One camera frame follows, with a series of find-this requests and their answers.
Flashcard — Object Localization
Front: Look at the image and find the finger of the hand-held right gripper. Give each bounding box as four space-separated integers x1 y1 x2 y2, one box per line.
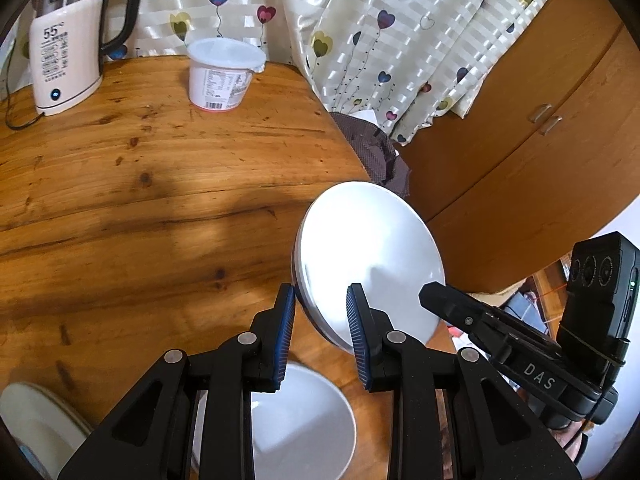
418 281 507 357

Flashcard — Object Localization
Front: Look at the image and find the large cream bowl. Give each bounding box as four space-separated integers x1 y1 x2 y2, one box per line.
0 381 94 480

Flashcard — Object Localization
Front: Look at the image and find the white plastic tub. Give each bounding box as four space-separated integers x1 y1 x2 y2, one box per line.
186 37 266 111

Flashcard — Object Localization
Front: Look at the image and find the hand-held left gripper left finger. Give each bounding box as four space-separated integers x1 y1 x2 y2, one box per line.
57 282 297 480

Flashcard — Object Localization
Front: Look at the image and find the wooden cabinet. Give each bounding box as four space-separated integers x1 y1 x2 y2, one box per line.
395 0 640 295

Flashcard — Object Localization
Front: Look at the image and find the white electric kettle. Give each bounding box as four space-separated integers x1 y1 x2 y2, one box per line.
27 0 147 117

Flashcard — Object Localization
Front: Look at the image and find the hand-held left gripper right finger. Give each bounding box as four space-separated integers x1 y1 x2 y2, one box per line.
346 282 583 480

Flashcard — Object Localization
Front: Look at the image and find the black kettle cable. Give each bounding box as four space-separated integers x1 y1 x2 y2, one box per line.
4 35 46 130

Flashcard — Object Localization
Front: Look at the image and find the heart-print curtain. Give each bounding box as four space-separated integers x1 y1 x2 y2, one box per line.
100 0 576 146

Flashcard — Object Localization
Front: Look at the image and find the white blue-striped bowl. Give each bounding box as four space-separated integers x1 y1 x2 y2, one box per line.
291 180 447 356
192 362 357 480

